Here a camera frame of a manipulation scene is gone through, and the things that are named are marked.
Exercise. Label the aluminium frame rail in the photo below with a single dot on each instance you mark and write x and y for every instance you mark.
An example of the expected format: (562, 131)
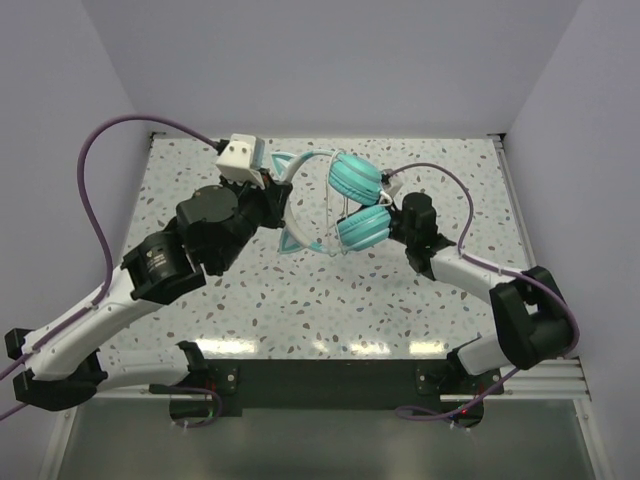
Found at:
(331, 419)
(530, 240)

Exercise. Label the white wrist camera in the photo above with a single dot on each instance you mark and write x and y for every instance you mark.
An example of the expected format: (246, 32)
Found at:
(241, 160)
(390, 186)

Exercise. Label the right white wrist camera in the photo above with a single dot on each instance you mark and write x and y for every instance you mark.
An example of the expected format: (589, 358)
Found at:
(390, 186)

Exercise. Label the teal white cat-ear headphones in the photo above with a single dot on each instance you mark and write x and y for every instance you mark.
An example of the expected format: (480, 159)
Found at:
(362, 223)

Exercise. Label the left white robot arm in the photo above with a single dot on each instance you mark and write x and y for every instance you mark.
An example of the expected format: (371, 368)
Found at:
(63, 363)

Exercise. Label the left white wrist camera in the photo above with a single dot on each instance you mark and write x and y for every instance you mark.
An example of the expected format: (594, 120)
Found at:
(241, 160)

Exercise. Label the right aluminium frame rail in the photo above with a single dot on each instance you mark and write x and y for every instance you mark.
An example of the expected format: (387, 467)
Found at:
(530, 240)

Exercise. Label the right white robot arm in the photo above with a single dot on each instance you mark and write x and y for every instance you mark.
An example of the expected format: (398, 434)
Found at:
(533, 323)

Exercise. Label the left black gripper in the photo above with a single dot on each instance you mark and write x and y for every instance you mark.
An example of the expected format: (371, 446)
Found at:
(274, 197)

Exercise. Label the front aluminium frame rail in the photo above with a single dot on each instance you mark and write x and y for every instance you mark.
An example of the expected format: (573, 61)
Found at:
(331, 419)

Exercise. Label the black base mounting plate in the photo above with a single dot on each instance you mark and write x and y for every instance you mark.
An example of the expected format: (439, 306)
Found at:
(231, 387)

